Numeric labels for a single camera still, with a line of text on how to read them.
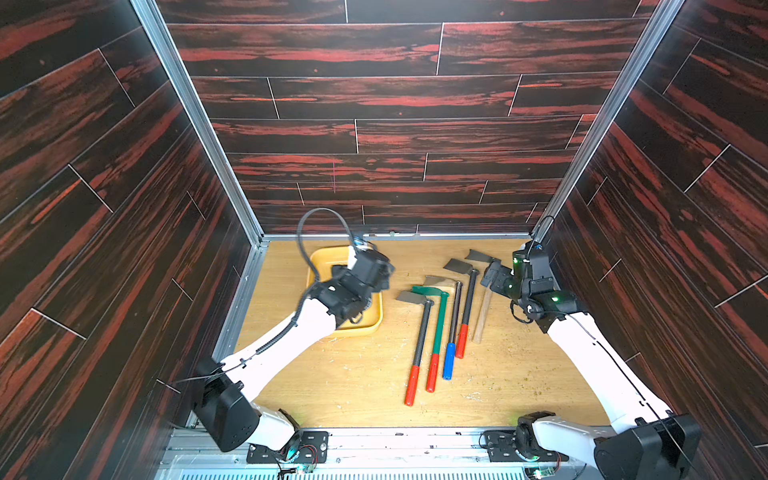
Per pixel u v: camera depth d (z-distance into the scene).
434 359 0.88
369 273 0.56
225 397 0.39
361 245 0.66
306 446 0.73
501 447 0.73
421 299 1.00
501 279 0.70
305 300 0.51
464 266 1.08
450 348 0.90
